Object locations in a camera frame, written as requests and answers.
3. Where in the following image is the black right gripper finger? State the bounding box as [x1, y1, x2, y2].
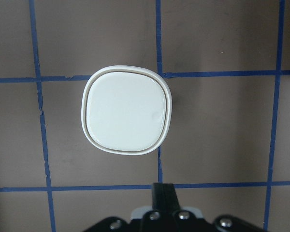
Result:
[150, 183, 181, 218]

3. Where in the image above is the white trash can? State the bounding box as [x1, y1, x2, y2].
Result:
[81, 65, 172, 156]

